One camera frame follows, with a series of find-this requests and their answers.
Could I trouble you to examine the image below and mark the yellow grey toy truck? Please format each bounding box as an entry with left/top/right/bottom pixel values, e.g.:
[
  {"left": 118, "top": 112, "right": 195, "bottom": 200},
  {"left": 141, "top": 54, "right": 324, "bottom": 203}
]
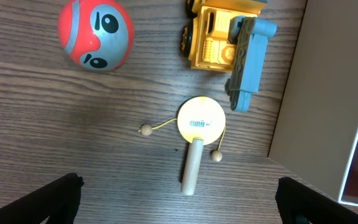
[{"left": 181, "top": 0, "right": 277, "bottom": 113}]

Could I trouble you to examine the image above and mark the yellow wooden rattle drum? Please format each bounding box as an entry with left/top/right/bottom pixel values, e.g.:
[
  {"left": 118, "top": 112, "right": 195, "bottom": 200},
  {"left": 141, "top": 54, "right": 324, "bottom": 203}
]
[{"left": 139, "top": 96, "right": 226, "bottom": 195}]

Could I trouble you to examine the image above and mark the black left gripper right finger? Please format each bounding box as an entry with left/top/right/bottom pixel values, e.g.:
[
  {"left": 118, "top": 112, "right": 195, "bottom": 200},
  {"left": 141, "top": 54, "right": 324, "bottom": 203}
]
[{"left": 275, "top": 177, "right": 358, "bottom": 224}]

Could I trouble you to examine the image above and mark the white box pink interior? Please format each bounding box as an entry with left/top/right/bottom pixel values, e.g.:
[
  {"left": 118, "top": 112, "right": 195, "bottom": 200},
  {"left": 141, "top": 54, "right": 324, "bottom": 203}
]
[{"left": 268, "top": 0, "right": 358, "bottom": 207}]

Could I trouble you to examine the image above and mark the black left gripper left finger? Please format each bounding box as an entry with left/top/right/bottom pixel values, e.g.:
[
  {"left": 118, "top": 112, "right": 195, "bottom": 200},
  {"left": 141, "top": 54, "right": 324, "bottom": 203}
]
[{"left": 0, "top": 173, "right": 84, "bottom": 224}]

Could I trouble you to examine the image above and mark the red silver face ball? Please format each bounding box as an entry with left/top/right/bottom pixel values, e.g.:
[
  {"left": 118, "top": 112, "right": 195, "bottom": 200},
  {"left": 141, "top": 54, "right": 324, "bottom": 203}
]
[{"left": 57, "top": 0, "right": 134, "bottom": 71}]

